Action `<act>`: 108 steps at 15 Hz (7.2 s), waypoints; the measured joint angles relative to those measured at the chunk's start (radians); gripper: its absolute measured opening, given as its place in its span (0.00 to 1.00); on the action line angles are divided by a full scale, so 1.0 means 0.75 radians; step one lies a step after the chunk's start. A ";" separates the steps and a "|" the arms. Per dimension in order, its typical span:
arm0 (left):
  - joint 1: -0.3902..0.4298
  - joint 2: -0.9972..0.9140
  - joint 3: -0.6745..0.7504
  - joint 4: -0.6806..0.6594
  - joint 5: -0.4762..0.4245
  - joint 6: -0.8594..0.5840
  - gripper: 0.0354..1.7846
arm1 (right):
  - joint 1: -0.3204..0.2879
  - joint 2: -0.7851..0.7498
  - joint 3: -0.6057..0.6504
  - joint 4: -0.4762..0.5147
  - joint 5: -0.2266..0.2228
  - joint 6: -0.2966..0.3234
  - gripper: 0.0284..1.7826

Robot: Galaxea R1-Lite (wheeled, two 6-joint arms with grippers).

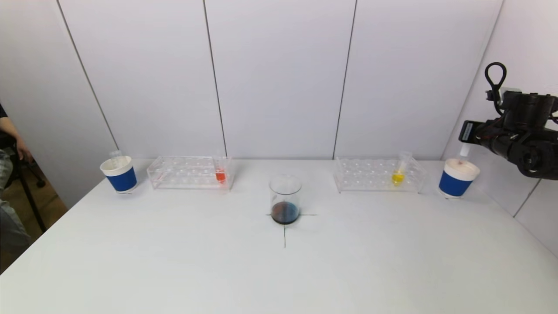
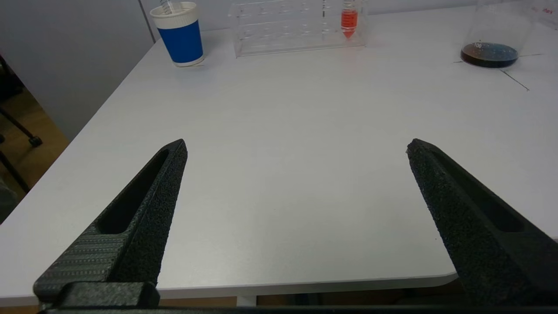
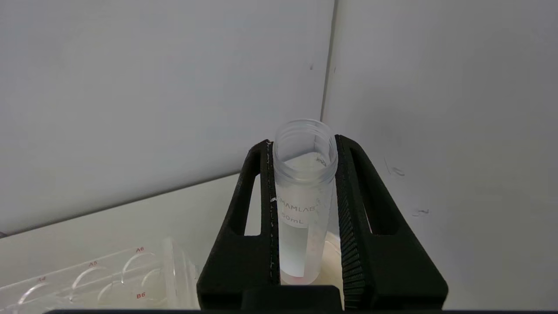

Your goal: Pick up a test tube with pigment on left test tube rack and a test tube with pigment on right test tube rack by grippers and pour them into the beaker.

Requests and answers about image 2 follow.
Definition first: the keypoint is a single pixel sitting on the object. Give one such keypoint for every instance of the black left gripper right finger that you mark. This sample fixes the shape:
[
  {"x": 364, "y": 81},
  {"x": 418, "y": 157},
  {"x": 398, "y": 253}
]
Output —
[{"x": 471, "y": 226}]

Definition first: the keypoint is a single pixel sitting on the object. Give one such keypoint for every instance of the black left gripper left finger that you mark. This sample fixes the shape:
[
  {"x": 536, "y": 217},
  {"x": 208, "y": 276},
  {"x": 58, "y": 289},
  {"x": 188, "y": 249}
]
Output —
[{"x": 144, "y": 226}]

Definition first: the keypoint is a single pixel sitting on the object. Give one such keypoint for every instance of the test tube with blue pigment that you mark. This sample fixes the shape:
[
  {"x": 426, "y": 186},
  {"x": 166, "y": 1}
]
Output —
[{"x": 168, "y": 6}]

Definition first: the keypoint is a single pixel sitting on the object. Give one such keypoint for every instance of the clear glass beaker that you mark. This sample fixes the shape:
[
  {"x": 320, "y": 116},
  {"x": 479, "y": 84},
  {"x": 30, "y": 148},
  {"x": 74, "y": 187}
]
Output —
[{"x": 490, "y": 56}]

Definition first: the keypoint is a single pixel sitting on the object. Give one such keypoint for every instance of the clear acrylic test tube rack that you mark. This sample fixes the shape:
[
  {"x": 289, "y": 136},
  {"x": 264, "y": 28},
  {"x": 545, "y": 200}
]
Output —
[{"x": 283, "y": 35}]

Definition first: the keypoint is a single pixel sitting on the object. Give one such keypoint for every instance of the test tube with orange-red pigment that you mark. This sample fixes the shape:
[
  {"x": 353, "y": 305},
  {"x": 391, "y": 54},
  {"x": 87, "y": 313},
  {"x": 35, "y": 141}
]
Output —
[{"x": 349, "y": 19}]

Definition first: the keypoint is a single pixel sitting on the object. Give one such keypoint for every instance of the black tripod stand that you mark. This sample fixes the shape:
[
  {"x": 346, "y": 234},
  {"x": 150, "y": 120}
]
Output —
[{"x": 19, "y": 126}]

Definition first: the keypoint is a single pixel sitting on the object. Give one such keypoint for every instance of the blue white paper cup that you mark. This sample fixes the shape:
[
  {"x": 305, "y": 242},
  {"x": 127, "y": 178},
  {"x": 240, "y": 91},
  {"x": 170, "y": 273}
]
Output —
[{"x": 183, "y": 41}]

